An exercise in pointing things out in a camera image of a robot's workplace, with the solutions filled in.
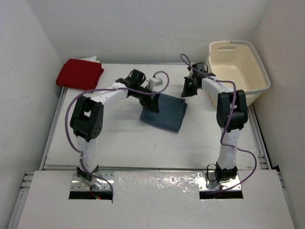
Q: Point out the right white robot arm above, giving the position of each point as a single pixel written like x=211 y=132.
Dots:
x=231 y=114

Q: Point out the white foreground cover board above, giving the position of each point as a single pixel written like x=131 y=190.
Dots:
x=155 y=200

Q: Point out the red t shirt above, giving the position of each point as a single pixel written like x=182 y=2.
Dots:
x=80 y=74

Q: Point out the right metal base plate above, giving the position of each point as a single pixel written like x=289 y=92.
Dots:
x=206 y=182

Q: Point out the white printed t shirt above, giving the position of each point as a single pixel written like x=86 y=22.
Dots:
x=91 y=59

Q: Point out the blue t shirt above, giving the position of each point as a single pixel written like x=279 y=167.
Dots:
x=172 y=111

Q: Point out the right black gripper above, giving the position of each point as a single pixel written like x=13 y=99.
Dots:
x=187 y=92

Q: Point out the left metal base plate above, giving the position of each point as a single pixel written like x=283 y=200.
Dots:
x=80 y=184

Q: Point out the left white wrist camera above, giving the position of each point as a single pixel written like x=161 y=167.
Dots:
x=155 y=81

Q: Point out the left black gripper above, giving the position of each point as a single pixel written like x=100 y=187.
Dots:
x=150 y=103

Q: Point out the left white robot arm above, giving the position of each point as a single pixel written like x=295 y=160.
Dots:
x=87 y=117

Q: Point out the metal base plate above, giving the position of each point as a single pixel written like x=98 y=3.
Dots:
x=80 y=184
x=206 y=182

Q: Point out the cream plastic laundry basket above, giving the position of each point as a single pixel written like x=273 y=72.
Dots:
x=238 y=61

